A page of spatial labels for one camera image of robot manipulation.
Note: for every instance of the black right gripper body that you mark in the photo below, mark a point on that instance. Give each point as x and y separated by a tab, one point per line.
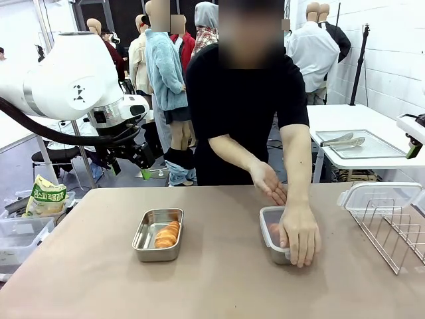
414	141

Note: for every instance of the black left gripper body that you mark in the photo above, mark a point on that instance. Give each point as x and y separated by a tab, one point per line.
141	154

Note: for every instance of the left gripper green finger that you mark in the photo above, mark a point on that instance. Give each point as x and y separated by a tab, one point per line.
116	167
145	173

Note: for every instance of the perforated metal baking tray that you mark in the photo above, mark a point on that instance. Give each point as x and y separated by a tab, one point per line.
382	148

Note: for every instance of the rectangular steel container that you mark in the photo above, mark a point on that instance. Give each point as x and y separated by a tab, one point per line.
149	229
277	257

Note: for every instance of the golden croissant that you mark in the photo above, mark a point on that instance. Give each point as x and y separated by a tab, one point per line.
167	234
274	230

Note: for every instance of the metal tongs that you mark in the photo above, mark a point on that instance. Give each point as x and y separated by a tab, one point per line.
345	141

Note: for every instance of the clear plastic clip lid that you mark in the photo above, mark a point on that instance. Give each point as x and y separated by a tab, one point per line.
378	194
269	216

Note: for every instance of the person's left forearm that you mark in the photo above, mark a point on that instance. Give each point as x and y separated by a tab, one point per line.
297	166

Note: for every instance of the person's right forearm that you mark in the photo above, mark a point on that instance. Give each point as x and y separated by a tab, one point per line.
232	151

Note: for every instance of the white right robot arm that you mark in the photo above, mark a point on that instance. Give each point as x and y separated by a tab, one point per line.
408	124

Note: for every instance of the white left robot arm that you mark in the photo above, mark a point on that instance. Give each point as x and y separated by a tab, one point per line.
66	83

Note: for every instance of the person's right hand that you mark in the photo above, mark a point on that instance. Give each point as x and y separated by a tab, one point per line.
267	181

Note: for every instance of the person's left hand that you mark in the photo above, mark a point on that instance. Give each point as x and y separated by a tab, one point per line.
300	236

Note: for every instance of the white table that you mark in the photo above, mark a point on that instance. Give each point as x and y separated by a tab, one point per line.
365	119

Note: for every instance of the black office chair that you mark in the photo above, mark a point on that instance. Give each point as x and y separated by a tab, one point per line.
56	156

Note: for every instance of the yellow green snack bag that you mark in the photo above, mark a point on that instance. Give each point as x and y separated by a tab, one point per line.
46	201

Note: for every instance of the mannequin in light blue fleece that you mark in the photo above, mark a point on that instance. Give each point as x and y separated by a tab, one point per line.
164	73

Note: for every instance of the mannequin in cream shirt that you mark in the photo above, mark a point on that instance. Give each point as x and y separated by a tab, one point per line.
136	63

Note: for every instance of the black tripod stand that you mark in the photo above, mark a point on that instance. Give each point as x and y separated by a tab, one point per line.
360	66

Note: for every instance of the mannequin in dark red sweater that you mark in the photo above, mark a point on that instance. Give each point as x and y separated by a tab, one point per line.
116	60

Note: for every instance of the grey plastic crate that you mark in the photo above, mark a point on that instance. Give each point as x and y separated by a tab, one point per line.
15	205

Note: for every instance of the person in black T-shirt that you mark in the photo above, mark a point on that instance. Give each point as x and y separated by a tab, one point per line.
242	99

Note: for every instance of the mannequin in red jacket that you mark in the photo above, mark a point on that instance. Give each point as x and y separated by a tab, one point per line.
187	46

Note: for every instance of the clear plastic storage bin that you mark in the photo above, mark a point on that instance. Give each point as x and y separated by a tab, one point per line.
20	239

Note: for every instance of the mannequin in black jacket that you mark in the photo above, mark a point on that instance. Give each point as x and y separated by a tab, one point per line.
340	40

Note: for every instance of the mannequin in white shirt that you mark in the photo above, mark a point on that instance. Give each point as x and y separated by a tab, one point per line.
312	56

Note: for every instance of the person in white shirt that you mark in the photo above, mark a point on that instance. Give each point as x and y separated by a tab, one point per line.
2	54

